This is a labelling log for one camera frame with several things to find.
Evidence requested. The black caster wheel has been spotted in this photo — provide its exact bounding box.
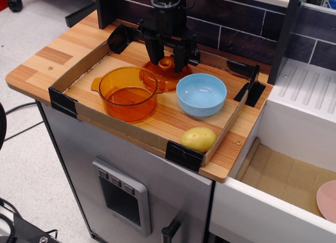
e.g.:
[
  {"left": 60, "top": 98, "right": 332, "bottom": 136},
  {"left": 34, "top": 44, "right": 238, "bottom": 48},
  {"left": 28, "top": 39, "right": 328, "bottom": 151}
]
[{"left": 8, "top": 0, "right": 23, "bottom": 12}]

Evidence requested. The white toy sink unit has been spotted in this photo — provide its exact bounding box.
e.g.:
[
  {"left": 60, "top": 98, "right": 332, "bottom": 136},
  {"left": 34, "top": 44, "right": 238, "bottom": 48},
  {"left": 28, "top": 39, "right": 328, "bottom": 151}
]
[{"left": 209, "top": 59, "right": 335, "bottom": 242}]

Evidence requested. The black metal stand base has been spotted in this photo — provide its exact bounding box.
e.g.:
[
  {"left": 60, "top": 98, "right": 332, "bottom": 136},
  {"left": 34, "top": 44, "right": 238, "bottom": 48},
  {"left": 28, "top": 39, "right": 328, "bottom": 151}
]
[{"left": 65, "top": 3, "right": 96, "bottom": 28}]

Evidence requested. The black floor cable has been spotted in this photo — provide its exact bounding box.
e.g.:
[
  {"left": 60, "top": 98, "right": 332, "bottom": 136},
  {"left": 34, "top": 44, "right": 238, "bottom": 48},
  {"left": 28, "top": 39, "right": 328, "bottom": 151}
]
[{"left": 4, "top": 101, "right": 44, "bottom": 142}]

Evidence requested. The grey dispenser panel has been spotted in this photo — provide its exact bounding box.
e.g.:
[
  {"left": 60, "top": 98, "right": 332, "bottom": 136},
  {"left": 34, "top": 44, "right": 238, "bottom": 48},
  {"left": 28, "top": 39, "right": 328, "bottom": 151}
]
[{"left": 92, "top": 157, "right": 152, "bottom": 237}]

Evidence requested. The yellow toy potato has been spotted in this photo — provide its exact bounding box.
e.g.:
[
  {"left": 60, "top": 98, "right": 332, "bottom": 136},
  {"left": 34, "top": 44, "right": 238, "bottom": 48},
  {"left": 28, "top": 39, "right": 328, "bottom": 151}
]
[{"left": 181, "top": 127, "right": 217, "bottom": 153}]

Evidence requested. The orange transparent plastic pot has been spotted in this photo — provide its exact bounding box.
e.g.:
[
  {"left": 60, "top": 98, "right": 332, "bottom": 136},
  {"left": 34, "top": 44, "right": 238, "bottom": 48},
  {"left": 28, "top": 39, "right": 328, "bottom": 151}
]
[{"left": 91, "top": 66, "right": 166, "bottom": 123}]

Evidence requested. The orange transparent pot lid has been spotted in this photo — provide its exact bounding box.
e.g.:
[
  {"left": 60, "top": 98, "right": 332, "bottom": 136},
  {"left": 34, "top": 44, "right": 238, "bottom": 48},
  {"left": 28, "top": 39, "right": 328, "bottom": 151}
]
[{"left": 139, "top": 56, "right": 192, "bottom": 93}]

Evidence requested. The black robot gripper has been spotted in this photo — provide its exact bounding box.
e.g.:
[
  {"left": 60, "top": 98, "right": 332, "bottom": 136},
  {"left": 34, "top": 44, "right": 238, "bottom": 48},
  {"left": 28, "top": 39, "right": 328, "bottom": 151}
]
[{"left": 139, "top": 0, "right": 198, "bottom": 73}]

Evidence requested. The light blue bowl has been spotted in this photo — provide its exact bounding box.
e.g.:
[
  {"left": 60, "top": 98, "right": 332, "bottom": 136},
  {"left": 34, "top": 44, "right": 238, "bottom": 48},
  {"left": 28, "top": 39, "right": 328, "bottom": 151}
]
[{"left": 176, "top": 73, "right": 227, "bottom": 117}]

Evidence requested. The pink plate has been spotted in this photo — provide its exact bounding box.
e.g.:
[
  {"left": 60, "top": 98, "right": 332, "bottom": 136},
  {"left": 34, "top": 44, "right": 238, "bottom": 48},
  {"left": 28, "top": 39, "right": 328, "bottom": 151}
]
[{"left": 316, "top": 180, "right": 336, "bottom": 223}]

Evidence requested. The cardboard fence with black tape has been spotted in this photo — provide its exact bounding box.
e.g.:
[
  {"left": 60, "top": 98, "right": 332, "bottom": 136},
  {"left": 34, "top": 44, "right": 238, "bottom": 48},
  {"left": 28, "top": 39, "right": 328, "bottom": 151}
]
[{"left": 49, "top": 24, "right": 271, "bottom": 174}]

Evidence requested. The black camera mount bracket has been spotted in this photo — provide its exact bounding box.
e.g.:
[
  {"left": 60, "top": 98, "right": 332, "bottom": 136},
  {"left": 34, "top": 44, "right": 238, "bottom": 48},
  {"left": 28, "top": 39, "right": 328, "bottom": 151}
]
[{"left": 1, "top": 198, "right": 60, "bottom": 243}]

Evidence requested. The black vertical post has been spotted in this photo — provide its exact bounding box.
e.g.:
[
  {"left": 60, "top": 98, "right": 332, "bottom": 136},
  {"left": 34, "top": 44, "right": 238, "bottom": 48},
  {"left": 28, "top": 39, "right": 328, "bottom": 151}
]
[{"left": 267, "top": 0, "right": 301, "bottom": 85}]

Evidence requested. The black cabinet door handle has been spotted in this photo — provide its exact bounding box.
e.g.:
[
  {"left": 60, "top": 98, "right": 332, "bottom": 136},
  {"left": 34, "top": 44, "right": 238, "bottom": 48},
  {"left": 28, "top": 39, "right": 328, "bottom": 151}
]
[{"left": 161, "top": 219, "right": 181, "bottom": 243}]

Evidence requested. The grey toy kitchen cabinet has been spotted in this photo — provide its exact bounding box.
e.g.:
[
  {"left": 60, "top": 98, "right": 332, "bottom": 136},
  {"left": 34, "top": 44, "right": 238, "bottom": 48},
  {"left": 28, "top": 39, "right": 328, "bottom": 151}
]
[{"left": 38, "top": 103, "right": 214, "bottom": 242}]

